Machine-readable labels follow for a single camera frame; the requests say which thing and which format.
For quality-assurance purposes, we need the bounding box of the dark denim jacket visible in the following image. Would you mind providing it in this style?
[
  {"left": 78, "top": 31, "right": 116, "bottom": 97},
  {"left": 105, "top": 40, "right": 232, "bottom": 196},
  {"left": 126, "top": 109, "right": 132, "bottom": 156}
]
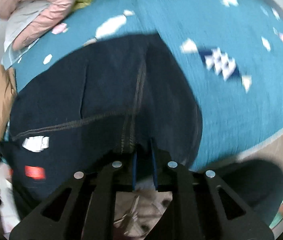
[{"left": 0, "top": 32, "right": 203, "bottom": 205}]

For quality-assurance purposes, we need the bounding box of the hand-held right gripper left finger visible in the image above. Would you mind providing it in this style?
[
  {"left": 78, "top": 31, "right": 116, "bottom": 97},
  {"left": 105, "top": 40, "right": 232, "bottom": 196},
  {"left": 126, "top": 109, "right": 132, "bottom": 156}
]
[{"left": 9, "top": 152, "right": 138, "bottom": 240}]

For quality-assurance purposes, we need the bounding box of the white pillow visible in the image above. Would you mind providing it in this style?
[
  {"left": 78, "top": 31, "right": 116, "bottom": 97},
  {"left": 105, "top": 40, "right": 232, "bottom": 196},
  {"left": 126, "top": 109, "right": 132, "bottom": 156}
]
[{"left": 3, "top": 1, "right": 50, "bottom": 53}]

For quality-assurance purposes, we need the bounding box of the tan folded garment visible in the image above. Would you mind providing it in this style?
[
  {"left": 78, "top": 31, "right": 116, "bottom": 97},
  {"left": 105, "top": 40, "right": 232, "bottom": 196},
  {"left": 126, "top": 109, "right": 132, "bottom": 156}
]
[{"left": 0, "top": 65, "right": 17, "bottom": 142}]

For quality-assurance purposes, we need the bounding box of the person's white garment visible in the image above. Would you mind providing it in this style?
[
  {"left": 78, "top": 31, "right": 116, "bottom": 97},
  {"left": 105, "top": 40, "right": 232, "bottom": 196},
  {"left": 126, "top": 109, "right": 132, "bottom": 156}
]
[{"left": 0, "top": 165, "right": 20, "bottom": 233}]

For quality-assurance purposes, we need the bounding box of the teal fish-print bedspread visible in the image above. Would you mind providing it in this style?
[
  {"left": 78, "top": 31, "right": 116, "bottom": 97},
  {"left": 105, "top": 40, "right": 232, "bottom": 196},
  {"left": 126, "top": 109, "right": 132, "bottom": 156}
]
[{"left": 1, "top": 0, "right": 283, "bottom": 170}]

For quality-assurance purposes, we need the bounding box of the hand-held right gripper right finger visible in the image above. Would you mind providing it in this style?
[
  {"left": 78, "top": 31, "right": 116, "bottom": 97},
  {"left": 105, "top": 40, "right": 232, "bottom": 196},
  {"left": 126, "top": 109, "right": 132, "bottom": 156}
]
[{"left": 150, "top": 137, "right": 274, "bottom": 240}]

